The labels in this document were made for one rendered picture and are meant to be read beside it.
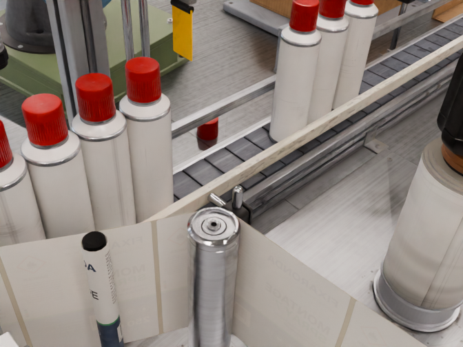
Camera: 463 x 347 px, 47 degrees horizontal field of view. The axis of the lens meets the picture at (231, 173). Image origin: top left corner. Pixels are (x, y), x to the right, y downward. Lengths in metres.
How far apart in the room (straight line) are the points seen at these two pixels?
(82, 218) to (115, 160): 0.07
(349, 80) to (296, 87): 0.14
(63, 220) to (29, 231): 0.04
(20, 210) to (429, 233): 0.35
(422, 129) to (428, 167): 0.48
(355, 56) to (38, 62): 0.50
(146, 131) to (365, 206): 0.30
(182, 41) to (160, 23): 0.45
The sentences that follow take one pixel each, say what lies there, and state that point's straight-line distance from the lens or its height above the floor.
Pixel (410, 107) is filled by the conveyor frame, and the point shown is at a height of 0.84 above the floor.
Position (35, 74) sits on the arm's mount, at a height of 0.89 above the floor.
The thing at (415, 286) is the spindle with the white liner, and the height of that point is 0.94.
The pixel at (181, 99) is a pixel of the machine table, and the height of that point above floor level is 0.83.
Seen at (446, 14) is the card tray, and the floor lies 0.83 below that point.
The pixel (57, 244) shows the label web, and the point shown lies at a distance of 0.39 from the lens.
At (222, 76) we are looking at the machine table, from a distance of 1.00.
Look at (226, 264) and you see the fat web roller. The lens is 0.38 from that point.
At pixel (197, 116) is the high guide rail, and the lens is 0.66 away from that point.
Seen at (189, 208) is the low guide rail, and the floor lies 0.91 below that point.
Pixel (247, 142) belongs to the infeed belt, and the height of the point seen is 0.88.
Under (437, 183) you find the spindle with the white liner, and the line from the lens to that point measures 0.46.
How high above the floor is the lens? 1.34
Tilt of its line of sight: 41 degrees down
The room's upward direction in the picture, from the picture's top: 4 degrees clockwise
